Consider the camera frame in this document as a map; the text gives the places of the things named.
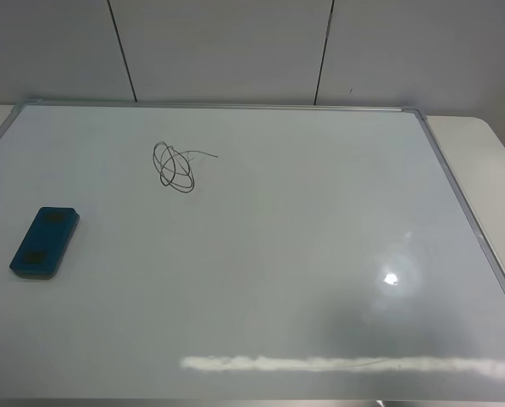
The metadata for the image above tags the blue whiteboard eraser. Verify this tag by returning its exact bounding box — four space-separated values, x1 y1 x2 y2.
9 207 80 280

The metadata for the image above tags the white whiteboard with metal frame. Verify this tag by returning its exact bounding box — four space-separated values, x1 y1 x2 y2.
0 98 505 403

